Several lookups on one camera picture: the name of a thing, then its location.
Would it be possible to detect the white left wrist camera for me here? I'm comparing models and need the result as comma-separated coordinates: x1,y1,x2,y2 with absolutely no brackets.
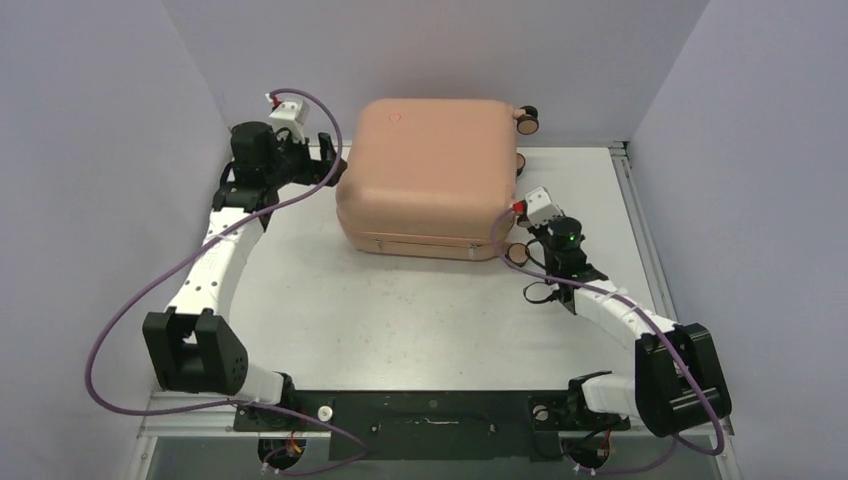
266,94,310,144

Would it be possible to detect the pink hard-shell suitcase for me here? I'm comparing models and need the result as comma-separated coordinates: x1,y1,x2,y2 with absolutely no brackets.
336,98,540,261

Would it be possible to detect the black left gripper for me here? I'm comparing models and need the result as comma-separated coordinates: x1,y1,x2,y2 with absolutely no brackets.
263,127,344,190

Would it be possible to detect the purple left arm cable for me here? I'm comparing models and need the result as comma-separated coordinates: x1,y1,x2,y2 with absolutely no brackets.
84,87,372,478

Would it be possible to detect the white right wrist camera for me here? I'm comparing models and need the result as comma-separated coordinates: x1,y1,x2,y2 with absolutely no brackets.
513,186,565,229

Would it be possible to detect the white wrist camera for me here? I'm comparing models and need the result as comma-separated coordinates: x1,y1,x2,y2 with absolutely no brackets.
266,94,310,144
513,186,565,229

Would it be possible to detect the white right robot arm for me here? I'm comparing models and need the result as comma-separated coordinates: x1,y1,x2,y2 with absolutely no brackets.
518,216,732,437

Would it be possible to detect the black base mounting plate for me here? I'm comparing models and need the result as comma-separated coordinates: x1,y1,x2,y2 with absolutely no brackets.
233,390,631,461

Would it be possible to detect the aluminium front rail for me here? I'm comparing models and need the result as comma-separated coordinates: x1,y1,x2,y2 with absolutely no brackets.
137,390,735,439

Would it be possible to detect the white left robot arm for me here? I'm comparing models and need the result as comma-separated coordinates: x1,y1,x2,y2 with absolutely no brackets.
142,121,346,430

